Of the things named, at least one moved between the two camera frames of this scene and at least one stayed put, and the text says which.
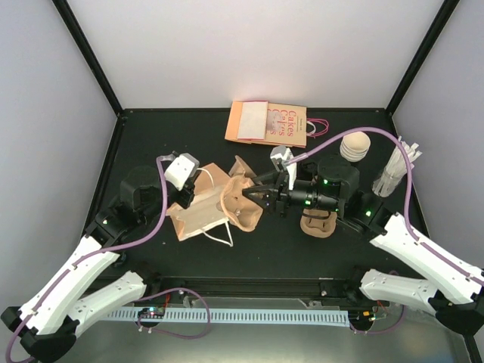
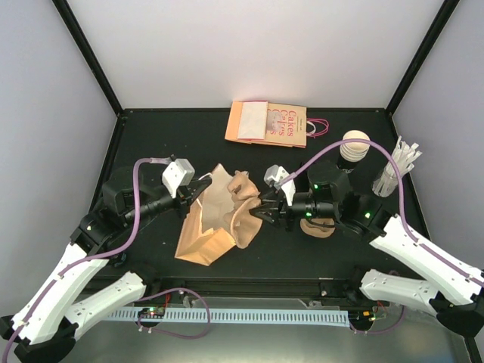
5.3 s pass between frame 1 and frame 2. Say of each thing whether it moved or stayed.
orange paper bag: moved
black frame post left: stayed
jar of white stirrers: stayed
